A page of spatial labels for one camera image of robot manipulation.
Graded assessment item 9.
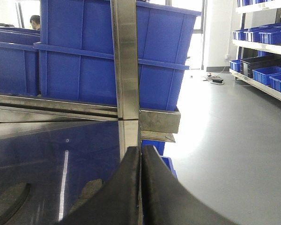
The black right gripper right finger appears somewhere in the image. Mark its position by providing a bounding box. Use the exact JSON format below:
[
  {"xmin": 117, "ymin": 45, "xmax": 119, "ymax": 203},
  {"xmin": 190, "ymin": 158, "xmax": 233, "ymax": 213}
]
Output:
[{"xmin": 141, "ymin": 145, "xmax": 234, "ymax": 225}]

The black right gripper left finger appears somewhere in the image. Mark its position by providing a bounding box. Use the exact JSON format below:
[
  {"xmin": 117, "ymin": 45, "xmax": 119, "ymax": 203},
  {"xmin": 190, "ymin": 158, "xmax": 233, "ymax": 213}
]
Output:
[{"xmin": 57, "ymin": 147, "xmax": 141, "ymax": 225}]

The grey brake pad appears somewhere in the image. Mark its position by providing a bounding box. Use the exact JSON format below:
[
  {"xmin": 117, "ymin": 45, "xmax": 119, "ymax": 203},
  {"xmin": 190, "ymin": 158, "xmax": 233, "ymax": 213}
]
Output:
[{"xmin": 69, "ymin": 179, "xmax": 104, "ymax": 214}]

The right blue plastic bin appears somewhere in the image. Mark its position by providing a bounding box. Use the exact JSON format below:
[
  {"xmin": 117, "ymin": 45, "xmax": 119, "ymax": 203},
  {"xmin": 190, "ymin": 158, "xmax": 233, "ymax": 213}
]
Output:
[{"xmin": 34, "ymin": 0, "xmax": 201, "ymax": 111}]

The blue plastic bin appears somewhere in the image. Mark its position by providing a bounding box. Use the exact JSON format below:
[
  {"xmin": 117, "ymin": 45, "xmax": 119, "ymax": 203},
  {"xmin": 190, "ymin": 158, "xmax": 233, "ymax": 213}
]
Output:
[
  {"xmin": 0, "ymin": 27, "xmax": 40, "ymax": 96},
  {"xmin": 34, "ymin": 0, "xmax": 201, "ymax": 111}
]

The steel shelving with bins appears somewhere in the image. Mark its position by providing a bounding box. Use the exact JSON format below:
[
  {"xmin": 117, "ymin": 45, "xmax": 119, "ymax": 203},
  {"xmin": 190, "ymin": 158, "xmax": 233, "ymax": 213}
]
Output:
[{"xmin": 229, "ymin": 0, "xmax": 281, "ymax": 104}]

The left blue plastic bin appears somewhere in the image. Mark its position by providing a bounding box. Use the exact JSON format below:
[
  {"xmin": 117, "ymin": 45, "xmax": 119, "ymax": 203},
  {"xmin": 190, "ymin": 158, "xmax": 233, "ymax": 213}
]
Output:
[{"xmin": 0, "ymin": 27, "xmax": 40, "ymax": 96}]

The person in background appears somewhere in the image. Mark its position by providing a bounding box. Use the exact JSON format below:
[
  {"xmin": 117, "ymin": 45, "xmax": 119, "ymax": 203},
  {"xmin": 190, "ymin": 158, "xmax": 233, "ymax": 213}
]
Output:
[{"xmin": 30, "ymin": 15, "xmax": 41, "ymax": 30}]

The stainless steel rack frame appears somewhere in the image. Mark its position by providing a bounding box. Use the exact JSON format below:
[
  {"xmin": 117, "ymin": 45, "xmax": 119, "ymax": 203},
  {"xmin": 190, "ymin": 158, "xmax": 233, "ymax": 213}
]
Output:
[{"xmin": 0, "ymin": 0, "xmax": 181, "ymax": 145}]

